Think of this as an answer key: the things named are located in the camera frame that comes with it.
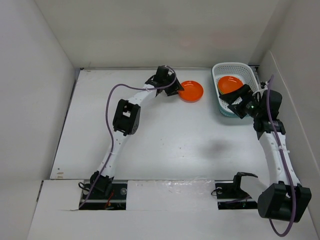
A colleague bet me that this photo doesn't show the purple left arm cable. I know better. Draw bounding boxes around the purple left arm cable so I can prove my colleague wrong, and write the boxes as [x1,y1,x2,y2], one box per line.
[78,65,177,208]

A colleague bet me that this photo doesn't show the orange plate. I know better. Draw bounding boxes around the orange plate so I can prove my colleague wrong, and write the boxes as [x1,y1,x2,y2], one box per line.
[178,80,204,103]
[217,75,244,94]

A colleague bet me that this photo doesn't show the white perforated plastic bin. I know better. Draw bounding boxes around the white perforated plastic bin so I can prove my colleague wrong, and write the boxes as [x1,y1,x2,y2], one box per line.
[211,62,260,118]

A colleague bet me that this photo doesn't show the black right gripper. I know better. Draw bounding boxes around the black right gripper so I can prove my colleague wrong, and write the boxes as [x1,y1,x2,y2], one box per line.
[219,83,263,119]

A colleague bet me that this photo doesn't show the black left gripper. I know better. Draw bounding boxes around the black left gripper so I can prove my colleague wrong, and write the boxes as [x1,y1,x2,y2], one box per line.
[162,74,183,97]

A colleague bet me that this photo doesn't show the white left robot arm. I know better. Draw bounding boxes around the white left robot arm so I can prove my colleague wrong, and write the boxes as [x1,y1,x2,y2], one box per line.
[89,65,184,199]

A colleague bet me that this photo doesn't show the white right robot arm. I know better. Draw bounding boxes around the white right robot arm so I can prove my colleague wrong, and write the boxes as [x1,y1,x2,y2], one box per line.
[219,84,312,223]

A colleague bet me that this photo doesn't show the black metal base rail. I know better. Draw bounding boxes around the black metal base rail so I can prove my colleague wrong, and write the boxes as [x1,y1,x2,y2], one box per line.
[79,179,257,212]

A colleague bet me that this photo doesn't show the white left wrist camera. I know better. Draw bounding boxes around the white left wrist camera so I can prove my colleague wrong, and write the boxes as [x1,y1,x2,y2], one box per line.
[158,65,171,71]

